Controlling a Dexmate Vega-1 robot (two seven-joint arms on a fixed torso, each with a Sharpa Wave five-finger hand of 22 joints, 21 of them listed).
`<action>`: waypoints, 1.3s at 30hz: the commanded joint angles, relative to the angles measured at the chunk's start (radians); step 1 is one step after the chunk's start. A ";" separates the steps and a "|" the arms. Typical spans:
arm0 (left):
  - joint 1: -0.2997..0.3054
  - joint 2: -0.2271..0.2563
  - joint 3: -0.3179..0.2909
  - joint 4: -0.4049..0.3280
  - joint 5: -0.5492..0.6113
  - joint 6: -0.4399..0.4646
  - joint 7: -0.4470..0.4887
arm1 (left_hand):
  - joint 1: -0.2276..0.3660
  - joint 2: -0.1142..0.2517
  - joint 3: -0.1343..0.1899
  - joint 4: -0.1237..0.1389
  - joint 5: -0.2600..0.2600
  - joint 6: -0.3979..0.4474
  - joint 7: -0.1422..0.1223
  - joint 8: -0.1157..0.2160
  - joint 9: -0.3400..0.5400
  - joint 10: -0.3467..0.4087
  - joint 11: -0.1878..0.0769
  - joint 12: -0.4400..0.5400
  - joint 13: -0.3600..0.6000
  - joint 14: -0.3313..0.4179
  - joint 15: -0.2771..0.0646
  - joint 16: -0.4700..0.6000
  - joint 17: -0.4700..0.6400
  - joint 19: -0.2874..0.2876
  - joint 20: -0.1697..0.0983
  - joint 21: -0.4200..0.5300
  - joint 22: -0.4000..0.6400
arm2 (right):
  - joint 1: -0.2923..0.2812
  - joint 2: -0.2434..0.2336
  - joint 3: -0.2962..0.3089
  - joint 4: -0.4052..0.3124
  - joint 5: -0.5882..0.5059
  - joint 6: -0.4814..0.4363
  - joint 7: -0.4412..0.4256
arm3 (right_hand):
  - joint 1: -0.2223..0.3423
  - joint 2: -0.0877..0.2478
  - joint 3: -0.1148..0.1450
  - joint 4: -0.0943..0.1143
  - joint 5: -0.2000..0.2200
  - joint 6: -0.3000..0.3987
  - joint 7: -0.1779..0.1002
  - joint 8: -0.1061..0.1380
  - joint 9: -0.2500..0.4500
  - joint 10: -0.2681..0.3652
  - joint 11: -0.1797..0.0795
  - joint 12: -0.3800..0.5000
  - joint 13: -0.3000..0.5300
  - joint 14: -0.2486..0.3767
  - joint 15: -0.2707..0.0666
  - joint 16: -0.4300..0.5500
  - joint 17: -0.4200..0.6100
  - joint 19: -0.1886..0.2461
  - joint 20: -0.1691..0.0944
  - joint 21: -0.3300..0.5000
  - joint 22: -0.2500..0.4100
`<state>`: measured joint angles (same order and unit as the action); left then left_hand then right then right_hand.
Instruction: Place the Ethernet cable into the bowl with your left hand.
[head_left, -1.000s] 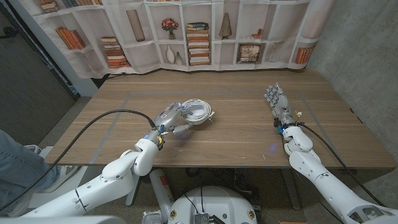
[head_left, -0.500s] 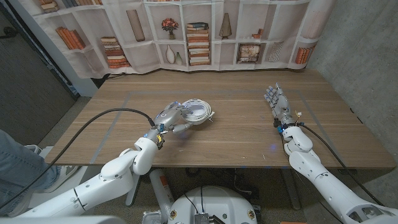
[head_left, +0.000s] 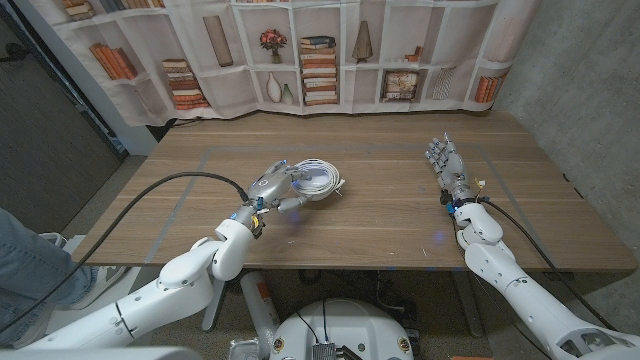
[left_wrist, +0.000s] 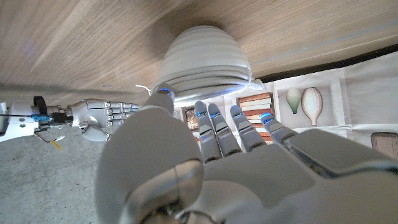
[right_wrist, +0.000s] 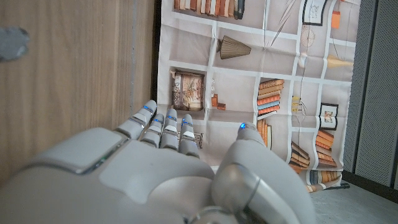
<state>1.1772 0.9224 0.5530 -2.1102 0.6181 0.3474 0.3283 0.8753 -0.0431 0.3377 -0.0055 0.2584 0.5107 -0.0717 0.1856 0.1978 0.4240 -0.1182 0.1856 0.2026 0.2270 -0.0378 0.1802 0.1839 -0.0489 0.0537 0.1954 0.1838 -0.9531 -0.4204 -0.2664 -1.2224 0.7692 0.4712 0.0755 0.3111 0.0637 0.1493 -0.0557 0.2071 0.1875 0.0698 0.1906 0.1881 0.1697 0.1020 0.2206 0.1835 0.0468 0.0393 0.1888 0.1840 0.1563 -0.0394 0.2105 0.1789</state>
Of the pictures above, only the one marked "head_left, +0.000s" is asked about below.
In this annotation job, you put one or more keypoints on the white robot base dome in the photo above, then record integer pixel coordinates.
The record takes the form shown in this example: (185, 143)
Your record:
(350, 330)

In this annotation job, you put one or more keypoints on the grey table leg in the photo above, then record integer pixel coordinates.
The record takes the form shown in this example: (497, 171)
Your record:
(469, 305)

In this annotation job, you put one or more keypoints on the white table leg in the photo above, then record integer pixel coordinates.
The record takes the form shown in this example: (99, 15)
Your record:
(212, 315)

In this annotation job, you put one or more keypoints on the white platform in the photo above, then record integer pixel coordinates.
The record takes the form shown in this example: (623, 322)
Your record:
(59, 321)

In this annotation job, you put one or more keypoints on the white bowl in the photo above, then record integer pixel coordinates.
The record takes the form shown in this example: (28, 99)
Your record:
(320, 197)

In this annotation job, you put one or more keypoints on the foil tray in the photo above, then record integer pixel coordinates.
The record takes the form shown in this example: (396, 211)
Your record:
(245, 350)

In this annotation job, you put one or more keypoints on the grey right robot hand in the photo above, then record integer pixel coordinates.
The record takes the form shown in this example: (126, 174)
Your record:
(454, 167)

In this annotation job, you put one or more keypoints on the printed bookshelf backdrop cloth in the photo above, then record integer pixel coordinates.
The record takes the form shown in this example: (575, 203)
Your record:
(225, 90)

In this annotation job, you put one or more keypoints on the orange object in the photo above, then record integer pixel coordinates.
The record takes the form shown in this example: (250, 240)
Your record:
(470, 358)

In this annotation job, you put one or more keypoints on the person's leg in jeans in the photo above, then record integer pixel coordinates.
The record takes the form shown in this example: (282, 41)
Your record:
(25, 260)

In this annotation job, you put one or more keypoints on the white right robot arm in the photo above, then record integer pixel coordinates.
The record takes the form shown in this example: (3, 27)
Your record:
(540, 300)

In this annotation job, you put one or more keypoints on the grey heatsink module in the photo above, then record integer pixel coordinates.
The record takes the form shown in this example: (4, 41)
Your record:
(324, 351)

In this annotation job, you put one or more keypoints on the white grey shoe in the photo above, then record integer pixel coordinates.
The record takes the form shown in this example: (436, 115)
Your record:
(100, 282)

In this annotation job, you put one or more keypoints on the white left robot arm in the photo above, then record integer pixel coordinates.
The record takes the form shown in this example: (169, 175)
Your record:
(190, 275)

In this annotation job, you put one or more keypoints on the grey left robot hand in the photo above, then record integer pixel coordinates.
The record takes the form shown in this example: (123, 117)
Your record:
(272, 187)

